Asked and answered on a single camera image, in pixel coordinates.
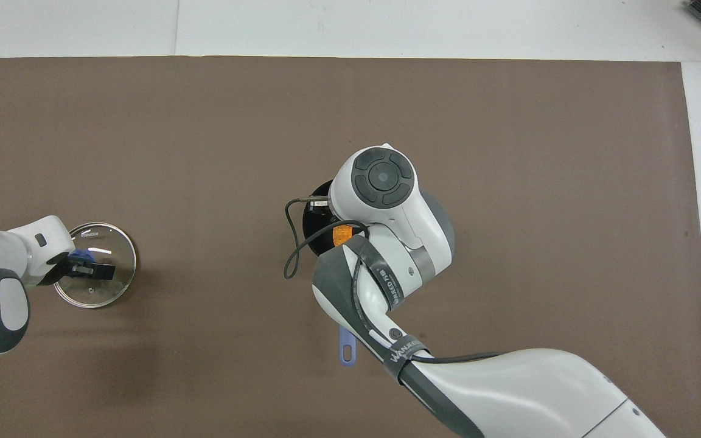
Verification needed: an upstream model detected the glass lid with blue knob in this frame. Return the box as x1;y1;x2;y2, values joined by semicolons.
52;221;139;310

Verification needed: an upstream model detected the dark blue pot with handle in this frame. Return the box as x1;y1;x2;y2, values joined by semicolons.
301;179;358;367

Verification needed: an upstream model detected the brown table mat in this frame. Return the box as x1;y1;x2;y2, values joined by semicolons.
0;56;701;438

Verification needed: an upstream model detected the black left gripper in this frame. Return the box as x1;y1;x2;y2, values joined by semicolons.
41;253;116;287

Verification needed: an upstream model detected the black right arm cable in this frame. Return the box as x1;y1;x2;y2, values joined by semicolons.
283;195;503;366

